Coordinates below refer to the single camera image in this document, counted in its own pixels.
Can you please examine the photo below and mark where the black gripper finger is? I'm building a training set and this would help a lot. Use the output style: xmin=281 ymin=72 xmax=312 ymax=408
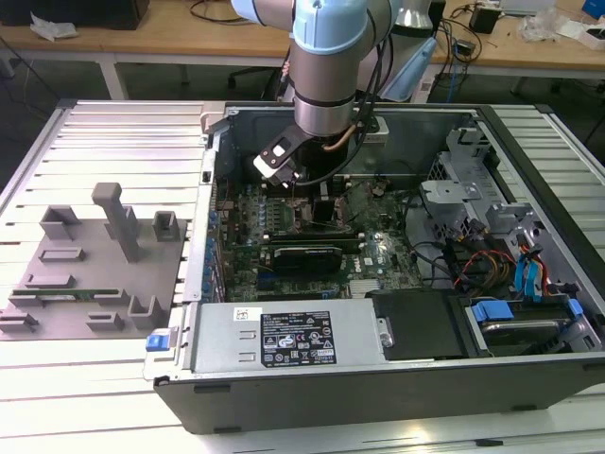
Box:
xmin=312 ymin=198 xmax=336 ymax=223

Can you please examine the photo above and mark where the metal socket cover frame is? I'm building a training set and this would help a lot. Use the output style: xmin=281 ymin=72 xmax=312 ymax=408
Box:
xmin=337 ymin=181 xmax=382 ymax=224

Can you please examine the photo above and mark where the CPU socket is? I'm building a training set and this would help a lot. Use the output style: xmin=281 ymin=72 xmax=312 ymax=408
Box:
xmin=288 ymin=196 xmax=349 ymax=236

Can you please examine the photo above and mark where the black graphics card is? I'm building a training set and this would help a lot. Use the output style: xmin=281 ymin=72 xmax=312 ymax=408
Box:
xmin=268 ymin=244 xmax=344 ymax=276

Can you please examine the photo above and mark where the green motherboard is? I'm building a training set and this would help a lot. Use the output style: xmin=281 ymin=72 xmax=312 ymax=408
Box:
xmin=210 ymin=177 xmax=426 ymax=304

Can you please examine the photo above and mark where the silver metal drive cage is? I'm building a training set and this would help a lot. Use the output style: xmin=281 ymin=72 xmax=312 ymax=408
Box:
xmin=418 ymin=125 xmax=552 ymax=266

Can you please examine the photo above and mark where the black plastic shroud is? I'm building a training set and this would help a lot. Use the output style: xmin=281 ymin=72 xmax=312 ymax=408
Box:
xmin=366 ymin=288 xmax=474 ymax=361

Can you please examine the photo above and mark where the grey power supply unit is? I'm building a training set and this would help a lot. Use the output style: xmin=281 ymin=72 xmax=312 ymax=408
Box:
xmin=191 ymin=302 xmax=393 ymax=375

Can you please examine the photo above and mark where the black box blue edge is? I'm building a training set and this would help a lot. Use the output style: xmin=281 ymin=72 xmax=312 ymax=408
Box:
xmin=427 ymin=0 xmax=448 ymax=37

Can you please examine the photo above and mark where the open black PC case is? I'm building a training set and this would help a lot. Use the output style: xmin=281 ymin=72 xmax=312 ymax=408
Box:
xmin=153 ymin=101 xmax=605 ymax=435

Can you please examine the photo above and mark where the small black power adapter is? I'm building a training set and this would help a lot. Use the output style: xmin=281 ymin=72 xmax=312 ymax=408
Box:
xmin=469 ymin=7 xmax=501 ymax=35

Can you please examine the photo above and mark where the hard disk in blue carrier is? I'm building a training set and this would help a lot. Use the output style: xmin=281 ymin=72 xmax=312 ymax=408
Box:
xmin=465 ymin=295 xmax=585 ymax=358

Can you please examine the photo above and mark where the grey parts rack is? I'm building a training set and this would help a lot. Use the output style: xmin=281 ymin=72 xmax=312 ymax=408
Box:
xmin=0 ymin=182 xmax=190 ymax=341

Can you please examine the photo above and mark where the clear plastic bag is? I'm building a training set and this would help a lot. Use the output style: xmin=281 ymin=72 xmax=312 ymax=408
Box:
xmin=517 ymin=8 xmax=566 ymax=43

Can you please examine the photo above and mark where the flat grey device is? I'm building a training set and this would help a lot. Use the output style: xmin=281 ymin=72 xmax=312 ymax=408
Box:
xmin=499 ymin=0 xmax=555 ymax=15

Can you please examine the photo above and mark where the green RAM stick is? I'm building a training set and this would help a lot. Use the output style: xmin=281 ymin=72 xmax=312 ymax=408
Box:
xmin=11 ymin=288 xmax=119 ymax=304

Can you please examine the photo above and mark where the white cardboard box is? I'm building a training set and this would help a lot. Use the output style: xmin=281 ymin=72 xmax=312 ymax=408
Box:
xmin=557 ymin=16 xmax=605 ymax=51

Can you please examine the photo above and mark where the black computer tower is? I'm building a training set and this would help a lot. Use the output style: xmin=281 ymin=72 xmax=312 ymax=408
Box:
xmin=0 ymin=0 xmax=151 ymax=29

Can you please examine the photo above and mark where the crumpled white paper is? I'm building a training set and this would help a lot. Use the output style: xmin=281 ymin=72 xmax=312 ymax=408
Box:
xmin=28 ymin=11 xmax=79 ymax=40

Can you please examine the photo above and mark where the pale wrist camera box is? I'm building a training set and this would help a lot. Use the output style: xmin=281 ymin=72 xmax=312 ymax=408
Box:
xmin=371 ymin=116 xmax=391 ymax=146

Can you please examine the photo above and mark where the red yellow wire bundle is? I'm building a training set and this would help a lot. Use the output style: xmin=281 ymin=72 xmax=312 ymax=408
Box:
xmin=448 ymin=249 xmax=517 ymax=290

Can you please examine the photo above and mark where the blue flat data cable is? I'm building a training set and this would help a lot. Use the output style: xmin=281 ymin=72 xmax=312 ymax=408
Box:
xmin=514 ymin=249 xmax=545 ymax=300

